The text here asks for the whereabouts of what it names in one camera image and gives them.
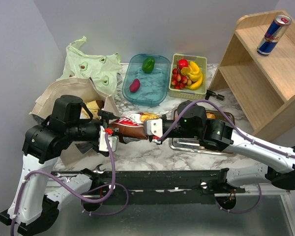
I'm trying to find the metal tray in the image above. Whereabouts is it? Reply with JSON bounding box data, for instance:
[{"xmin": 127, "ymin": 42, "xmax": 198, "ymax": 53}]
[{"xmin": 168, "ymin": 108, "xmax": 235, "ymax": 156}]

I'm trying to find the red apple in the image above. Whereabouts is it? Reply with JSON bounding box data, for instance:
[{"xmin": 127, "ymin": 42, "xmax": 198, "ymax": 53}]
[{"xmin": 177, "ymin": 59, "xmax": 189, "ymax": 69}]

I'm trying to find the brown chip bag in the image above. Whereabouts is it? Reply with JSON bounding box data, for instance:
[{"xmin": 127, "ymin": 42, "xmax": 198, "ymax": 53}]
[{"xmin": 108, "ymin": 112, "xmax": 160, "ymax": 144}]

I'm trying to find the pale green plastic basket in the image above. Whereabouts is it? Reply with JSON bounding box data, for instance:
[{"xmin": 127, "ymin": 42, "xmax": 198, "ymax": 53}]
[{"xmin": 169, "ymin": 54, "xmax": 207, "ymax": 100}]

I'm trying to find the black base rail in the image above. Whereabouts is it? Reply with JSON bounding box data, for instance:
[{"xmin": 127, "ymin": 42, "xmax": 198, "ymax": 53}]
[{"xmin": 71, "ymin": 169, "xmax": 246, "ymax": 205}]

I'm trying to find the purple sweet potato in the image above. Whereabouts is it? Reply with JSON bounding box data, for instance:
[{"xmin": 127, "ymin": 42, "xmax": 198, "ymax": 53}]
[{"xmin": 129, "ymin": 79, "xmax": 141, "ymax": 93}]

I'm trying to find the yellow banana bunch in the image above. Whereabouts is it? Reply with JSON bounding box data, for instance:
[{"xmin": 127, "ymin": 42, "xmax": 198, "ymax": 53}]
[{"xmin": 181, "ymin": 61, "xmax": 203, "ymax": 90}]

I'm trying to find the snack packet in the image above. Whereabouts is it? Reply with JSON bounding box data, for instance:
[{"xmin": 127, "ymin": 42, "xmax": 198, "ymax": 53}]
[{"xmin": 80, "ymin": 100, "xmax": 104, "ymax": 119}]

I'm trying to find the teal transparent plastic container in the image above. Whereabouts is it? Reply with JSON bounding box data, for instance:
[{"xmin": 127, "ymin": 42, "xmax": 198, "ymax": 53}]
[{"xmin": 122, "ymin": 54, "xmax": 171, "ymax": 107}]

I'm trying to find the beige canvas tote bag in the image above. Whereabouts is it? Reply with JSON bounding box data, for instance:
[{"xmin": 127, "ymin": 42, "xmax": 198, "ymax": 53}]
[{"xmin": 29, "ymin": 77, "xmax": 120, "ymax": 169}]

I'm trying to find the green bell pepper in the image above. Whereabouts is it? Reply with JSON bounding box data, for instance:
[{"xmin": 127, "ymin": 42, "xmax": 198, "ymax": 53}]
[{"xmin": 142, "ymin": 57, "xmax": 155, "ymax": 73}]

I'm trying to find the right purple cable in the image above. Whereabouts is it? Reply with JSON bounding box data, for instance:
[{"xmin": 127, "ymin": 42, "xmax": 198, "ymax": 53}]
[{"xmin": 153, "ymin": 99, "xmax": 295, "ymax": 162}]

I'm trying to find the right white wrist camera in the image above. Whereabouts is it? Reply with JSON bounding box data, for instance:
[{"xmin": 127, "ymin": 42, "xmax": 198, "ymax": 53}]
[{"xmin": 144, "ymin": 118, "xmax": 163, "ymax": 145}]

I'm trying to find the bread loaf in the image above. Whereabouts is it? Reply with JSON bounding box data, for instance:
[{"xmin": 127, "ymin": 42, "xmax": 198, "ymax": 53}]
[{"xmin": 206, "ymin": 112, "xmax": 216, "ymax": 119}]

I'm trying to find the green plastic grocery bag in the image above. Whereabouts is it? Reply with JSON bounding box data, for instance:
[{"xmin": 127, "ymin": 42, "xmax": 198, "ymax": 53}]
[{"xmin": 60, "ymin": 36, "xmax": 122, "ymax": 95}]

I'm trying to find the purple cable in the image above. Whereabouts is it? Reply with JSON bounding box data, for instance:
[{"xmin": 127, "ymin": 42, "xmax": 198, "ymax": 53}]
[
  {"xmin": 153, "ymin": 99, "xmax": 295, "ymax": 162},
  {"xmin": 9, "ymin": 132, "xmax": 117, "ymax": 236}
]

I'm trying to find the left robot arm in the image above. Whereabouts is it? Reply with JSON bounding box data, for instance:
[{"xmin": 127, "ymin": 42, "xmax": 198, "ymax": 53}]
[{"xmin": 0, "ymin": 95, "xmax": 118, "ymax": 236}]

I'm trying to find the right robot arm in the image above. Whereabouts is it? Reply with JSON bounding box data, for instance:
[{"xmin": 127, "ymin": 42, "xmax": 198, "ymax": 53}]
[{"xmin": 152, "ymin": 101, "xmax": 295, "ymax": 193}]

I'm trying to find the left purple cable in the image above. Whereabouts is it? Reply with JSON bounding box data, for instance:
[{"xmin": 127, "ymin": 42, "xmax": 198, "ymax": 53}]
[{"xmin": 9, "ymin": 132, "xmax": 117, "ymax": 236}]

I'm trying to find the wooden shelf unit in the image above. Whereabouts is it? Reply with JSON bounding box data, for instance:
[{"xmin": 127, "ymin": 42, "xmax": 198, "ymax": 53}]
[{"xmin": 209, "ymin": 10, "xmax": 295, "ymax": 141}]

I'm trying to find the red bull can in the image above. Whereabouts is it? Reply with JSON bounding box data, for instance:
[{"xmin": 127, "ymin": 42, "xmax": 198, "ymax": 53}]
[{"xmin": 257, "ymin": 15, "xmax": 292, "ymax": 56}]

